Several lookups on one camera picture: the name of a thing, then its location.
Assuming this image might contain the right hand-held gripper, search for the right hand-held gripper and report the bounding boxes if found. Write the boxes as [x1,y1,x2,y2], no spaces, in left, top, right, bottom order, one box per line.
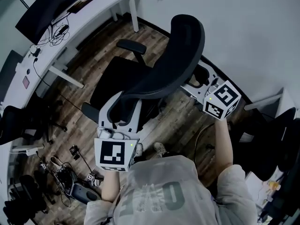
[180,60,242,121]

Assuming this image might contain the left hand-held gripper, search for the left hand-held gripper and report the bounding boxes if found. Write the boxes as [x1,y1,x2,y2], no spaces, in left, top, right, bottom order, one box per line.
[94,91,143,173]

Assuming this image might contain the black mesh office chair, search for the black mesh office chair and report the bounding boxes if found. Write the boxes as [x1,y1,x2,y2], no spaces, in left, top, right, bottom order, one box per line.
[81,14,206,131]

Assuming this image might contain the person's left forearm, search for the person's left forearm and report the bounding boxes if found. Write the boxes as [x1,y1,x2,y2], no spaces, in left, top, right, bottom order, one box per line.
[100,171,122,203]

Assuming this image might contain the person's right forearm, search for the person's right forearm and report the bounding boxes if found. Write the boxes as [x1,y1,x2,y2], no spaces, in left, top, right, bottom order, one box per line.
[214,118,235,173]

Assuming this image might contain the person's grey shoe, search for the person's grey shoe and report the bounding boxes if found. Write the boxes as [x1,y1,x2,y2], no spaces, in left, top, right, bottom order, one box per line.
[153,141,168,158]
[135,143,144,158]

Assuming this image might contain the small black floor device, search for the small black floor device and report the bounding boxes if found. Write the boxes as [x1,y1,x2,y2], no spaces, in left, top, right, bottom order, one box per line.
[69,145,81,160]

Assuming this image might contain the white desk leg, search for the white desk leg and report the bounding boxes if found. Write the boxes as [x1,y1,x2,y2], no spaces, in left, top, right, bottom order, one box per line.
[243,93,284,111]
[109,0,141,33]
[48,64,85,90]

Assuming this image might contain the white slipper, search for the white slipper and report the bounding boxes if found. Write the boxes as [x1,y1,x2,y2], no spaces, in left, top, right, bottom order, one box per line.
[50,156,64,167]

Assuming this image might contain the grey plastic case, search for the grey plastic case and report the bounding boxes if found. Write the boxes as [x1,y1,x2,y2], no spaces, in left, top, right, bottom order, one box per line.
[70,182,98,205]

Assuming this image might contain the person's grey t-shirt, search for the person's grey t-shirt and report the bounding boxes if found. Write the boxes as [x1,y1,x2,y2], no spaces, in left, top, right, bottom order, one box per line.
[83,155,258,225]

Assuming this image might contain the black power adapter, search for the black power adapter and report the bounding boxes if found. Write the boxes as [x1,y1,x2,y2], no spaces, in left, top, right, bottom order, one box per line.
[30,44,43,58]

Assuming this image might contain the open laptop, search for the open laptop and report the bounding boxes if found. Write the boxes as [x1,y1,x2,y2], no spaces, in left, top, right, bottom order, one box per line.
[67,0,98,15]

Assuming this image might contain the dark grey desk divider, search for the dark grey desk divider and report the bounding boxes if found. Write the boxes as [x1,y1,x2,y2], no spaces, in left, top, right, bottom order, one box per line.
[0,50,24,103]

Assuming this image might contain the orange drink bottle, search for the orange drink bottle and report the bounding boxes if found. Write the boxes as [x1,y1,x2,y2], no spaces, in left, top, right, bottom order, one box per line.
[267,180,282,191]

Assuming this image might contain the black monitor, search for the black monitor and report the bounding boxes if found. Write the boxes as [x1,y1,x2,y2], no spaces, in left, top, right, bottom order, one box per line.
[15,0,66,45]

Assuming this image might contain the black cable bundle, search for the black cable bundle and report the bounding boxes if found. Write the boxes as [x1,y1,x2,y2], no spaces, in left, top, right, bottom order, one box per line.
[53,162,76,197]

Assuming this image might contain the tangled black desk cables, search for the tangled black desk cables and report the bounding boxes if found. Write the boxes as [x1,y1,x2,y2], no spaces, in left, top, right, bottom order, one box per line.
[38,17,71,47]

